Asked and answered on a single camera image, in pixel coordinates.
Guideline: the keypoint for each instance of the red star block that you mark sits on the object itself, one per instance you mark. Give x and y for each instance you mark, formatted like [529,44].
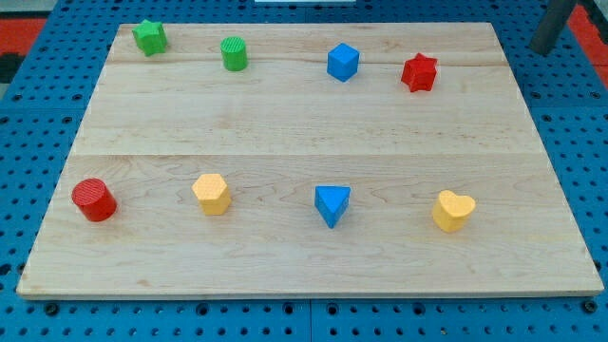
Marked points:
[419,73]

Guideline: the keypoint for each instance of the yellow hexagon block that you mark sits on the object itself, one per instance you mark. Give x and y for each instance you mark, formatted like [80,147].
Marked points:
[212,193]

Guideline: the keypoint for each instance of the blue triangle block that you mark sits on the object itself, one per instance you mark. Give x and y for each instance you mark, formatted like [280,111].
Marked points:
[331,202]

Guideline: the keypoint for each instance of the green cylinder block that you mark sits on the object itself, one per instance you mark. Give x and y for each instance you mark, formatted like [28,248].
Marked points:
[234,53]

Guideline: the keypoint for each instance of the light wooden board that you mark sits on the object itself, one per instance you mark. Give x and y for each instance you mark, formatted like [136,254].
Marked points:
[282,126]

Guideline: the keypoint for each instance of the dark grey robot arm rod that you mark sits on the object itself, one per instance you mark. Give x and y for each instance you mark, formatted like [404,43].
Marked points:
[551,25]

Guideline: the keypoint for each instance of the blue cube block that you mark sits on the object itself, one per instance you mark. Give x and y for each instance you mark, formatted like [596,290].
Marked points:
[343,62]

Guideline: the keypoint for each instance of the red cylinder block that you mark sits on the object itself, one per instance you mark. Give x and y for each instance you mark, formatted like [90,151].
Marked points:
[94,199]

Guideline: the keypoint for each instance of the yellow heart block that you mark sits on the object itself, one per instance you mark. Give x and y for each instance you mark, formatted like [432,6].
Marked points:
[450,212]

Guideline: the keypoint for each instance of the green star block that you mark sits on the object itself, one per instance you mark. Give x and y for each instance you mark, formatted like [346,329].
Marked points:
[150,37]

